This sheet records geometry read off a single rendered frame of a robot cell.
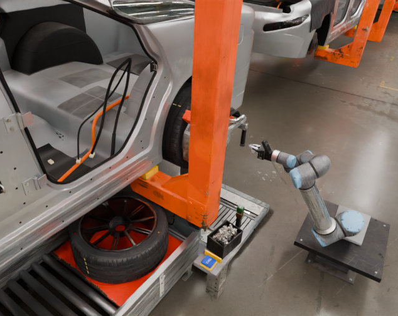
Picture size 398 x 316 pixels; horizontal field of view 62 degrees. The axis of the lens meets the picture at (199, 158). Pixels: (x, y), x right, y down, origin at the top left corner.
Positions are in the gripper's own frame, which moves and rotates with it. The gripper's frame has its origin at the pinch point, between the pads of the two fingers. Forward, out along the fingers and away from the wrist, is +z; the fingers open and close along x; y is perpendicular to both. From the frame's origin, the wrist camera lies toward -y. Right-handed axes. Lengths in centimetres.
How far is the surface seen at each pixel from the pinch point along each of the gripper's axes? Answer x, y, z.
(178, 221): -62, 50, 28
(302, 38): 243, -13, 59
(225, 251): -84, 22, -30
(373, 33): 534, 46, 25
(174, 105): -37, -39, 43
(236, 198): 6, 69, 14
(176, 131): -48, -26, 34
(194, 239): -79, 34, -2
